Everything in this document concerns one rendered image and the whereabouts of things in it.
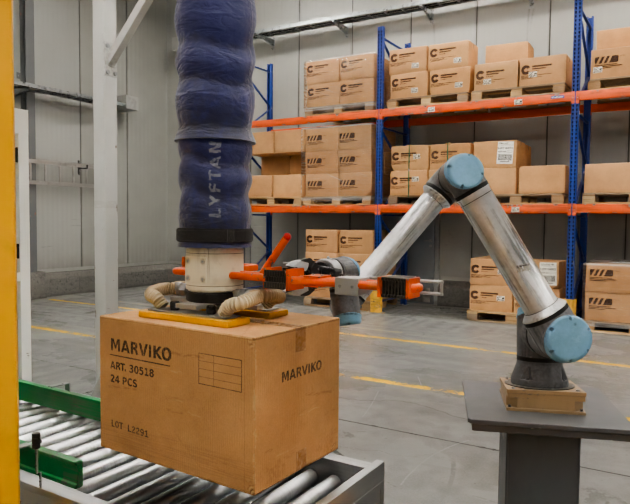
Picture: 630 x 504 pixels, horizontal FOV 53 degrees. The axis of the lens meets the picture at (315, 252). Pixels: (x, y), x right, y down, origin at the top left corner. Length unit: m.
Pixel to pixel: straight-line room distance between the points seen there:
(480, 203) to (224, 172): 0.80
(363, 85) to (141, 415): 8.24
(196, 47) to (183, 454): 1.12
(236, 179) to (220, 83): 0.27
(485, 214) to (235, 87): 0.86
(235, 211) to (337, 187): 7.96
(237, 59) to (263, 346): 0.80
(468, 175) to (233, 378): 0.96
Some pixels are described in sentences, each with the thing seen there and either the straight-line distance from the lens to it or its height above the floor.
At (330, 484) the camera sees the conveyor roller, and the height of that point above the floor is 0.54.
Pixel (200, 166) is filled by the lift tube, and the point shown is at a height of 1.52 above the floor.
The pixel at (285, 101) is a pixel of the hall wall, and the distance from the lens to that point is 12.08.
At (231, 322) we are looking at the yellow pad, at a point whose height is 1.10.
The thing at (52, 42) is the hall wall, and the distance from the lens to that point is 12.35.
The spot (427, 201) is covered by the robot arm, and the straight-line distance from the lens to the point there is 2.16.
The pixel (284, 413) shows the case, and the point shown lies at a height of 0.86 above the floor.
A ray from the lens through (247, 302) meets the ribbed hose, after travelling 1.72.
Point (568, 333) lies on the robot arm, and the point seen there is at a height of 1.03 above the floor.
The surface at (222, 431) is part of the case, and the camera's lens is 1.70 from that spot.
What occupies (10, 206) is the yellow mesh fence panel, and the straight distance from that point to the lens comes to 1.90.
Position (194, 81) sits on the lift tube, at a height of 1.76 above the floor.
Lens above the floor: 1.38
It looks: 3 degrees down
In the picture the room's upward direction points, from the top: 1 degrees clockwise
